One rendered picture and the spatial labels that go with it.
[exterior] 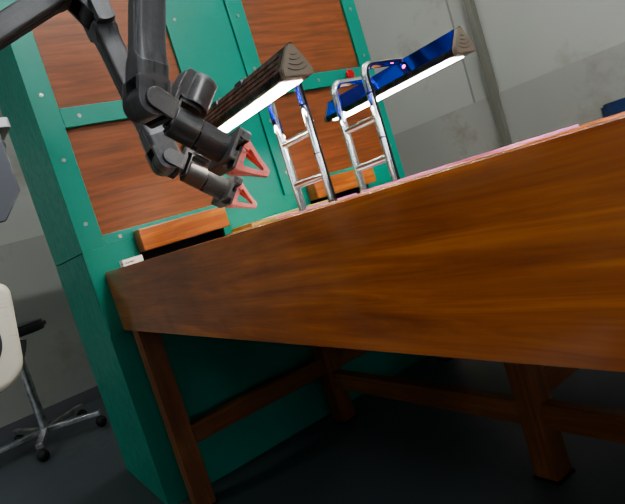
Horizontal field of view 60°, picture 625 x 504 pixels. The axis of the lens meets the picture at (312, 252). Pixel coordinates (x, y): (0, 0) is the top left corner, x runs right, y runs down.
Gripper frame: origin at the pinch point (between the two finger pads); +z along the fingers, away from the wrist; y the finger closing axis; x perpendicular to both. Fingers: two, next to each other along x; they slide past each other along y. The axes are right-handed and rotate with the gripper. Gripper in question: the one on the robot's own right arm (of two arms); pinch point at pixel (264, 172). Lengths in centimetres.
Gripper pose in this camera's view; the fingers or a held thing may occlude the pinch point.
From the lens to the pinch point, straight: 105.0
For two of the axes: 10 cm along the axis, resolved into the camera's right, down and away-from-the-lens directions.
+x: -2.8, 9.1, -3.0
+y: -5.4, 1.1, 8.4
